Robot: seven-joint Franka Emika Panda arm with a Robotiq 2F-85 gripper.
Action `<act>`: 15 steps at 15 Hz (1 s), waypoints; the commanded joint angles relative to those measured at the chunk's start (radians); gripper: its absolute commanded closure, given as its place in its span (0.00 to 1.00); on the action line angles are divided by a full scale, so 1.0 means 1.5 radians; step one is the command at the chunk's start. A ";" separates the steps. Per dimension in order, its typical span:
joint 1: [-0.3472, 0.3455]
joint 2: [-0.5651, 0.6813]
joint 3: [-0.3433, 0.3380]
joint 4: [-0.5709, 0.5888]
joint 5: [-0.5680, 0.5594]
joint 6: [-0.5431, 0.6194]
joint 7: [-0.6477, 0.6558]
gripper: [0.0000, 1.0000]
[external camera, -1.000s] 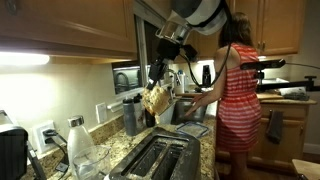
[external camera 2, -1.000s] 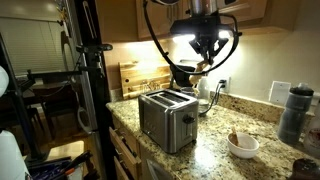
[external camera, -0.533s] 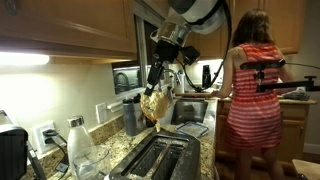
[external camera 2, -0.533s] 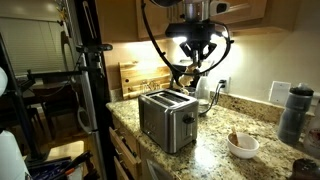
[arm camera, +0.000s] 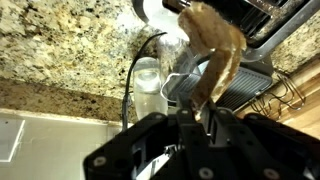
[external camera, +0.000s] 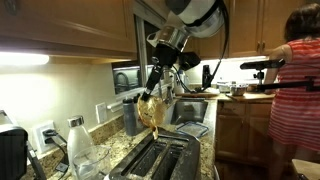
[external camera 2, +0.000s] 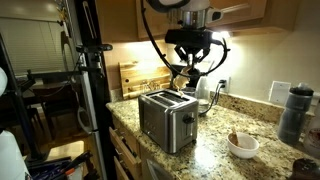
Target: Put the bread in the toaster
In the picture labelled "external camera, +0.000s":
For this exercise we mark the toasted bread slice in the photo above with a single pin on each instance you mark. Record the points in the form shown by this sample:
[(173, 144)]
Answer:
[(151, 113)]

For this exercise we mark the grey water bottle black cap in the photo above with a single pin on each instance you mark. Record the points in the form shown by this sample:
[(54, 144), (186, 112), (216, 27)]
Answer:
[(129, 116)]

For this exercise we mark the clear food container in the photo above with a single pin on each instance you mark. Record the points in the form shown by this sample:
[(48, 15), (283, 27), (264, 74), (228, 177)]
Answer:
[(224, 87)]

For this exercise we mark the white light switch plate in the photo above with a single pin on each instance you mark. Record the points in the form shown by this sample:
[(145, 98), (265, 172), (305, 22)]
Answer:
[(101, 112)]

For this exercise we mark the light wooden stool top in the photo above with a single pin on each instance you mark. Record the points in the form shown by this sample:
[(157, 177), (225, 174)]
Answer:
[(308, 170)]

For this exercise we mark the black coffee maker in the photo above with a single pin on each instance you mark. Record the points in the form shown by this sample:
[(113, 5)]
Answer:
[(13, 153)]

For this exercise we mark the clear glass measuring cup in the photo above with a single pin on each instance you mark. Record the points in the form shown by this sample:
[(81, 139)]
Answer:
[(91, 163)]

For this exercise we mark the stainless steel sink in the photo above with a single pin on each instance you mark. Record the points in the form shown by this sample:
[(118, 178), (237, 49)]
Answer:
[(190, 111)]

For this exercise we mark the white wall outlet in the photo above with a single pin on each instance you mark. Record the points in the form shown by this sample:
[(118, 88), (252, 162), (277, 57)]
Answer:
[(40, 140)]

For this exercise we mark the wooden lower cabinet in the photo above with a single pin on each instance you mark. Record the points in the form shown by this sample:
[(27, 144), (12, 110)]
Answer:
[(240, 133)]

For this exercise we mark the dim under-cabinet light strip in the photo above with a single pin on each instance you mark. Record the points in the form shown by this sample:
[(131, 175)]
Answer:
[(240, 58)]

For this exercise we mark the clear plastic container lid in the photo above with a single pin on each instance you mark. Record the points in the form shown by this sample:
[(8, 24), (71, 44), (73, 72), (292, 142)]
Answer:
[(191, 129)]

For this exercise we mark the kitchen window white frame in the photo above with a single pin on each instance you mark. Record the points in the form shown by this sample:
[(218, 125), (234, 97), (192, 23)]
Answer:
[(140, 50)]

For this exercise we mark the black stereo camera bar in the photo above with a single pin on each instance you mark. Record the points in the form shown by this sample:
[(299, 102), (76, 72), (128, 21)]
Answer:
[(263, 64)]

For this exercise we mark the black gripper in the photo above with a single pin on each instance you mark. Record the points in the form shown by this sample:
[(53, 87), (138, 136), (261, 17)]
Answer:
[(165, 56)]

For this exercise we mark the woman in red striped dress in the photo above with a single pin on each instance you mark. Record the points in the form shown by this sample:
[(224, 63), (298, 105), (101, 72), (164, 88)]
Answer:
[(296, 100)]

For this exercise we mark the thin wooden cutting board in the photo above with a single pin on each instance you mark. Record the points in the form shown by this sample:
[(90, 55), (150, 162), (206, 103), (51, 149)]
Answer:
[(196, 94)]

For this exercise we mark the bright under-cabinet light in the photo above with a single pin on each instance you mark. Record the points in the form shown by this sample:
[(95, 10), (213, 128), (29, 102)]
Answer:
[(23, 58)]

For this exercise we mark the small metal bowl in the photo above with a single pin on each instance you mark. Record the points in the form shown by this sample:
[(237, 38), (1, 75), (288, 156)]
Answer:
[(238, 90)]

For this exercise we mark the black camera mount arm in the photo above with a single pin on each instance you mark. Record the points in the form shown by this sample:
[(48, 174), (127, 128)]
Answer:
[(286, 85)]

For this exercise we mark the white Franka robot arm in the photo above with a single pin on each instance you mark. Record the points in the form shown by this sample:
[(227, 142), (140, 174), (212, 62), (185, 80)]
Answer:
[(196, 13)]

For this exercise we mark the thick wooden cutting board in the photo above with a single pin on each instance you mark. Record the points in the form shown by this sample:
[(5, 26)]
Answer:
[(250, 97)]

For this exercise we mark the stainless steel two-slot toaster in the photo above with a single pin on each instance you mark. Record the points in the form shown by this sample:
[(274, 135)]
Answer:
[(160, 160)]

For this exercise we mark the wooden corner upper cabinet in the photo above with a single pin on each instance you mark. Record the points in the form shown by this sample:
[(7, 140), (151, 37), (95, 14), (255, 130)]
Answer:
[(246, 30)]

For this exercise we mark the tall black grinder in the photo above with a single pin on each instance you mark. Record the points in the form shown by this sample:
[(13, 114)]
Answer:
[(206, 75)]

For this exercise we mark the clear glass bottle silver cap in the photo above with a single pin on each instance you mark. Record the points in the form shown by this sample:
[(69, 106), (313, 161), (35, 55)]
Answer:
[(78, 140)]

